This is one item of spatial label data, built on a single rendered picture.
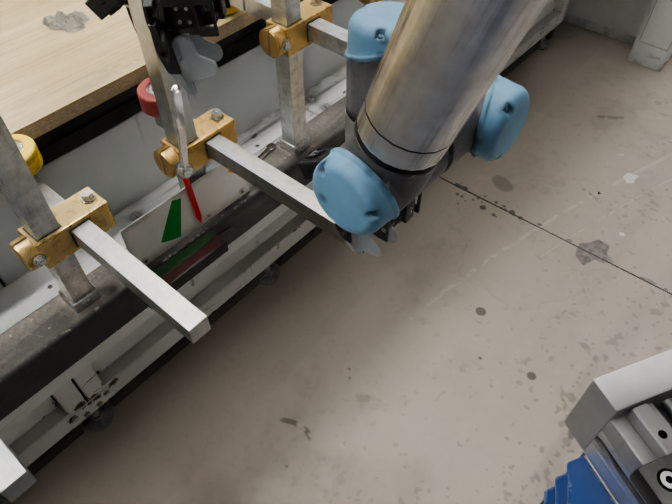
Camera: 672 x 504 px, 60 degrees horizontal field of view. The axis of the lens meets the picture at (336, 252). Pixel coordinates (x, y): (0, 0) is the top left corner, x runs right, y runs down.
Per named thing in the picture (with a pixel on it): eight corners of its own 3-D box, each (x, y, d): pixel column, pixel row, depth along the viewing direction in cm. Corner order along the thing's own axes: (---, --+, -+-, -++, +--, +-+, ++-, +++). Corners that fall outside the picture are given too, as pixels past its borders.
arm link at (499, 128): (463, 200, 53) (370, 149, 58) (524, 141, 59) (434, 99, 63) (479, 131, 47) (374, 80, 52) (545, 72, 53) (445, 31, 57)
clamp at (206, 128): (238, 142, 100) (234, 118, 96) (176, 183, 93) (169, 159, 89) (216, 129, 102) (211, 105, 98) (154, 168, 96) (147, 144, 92)
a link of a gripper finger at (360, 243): (373, 281, 81) (377, 237, 74) (341, 260, 84) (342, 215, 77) (387, 268, 83) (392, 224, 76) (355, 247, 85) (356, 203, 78)
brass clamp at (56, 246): (119, 226, 88) (109, 202, 84) (39, 280, 81) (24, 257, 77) (95, 207, 90) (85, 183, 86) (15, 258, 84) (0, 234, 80)
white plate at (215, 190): (251, 190, 109) (244, 149, 102) (138, 273, 97) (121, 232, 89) (249, 189, 110) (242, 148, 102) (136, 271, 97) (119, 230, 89)
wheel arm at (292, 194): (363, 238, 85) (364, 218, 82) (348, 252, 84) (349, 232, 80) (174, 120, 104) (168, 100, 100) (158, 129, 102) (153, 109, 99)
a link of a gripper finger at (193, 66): (224, 106, 74) (207, 39, 67) (179, 107, 75) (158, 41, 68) (229, 92, 76) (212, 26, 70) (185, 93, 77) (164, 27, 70)
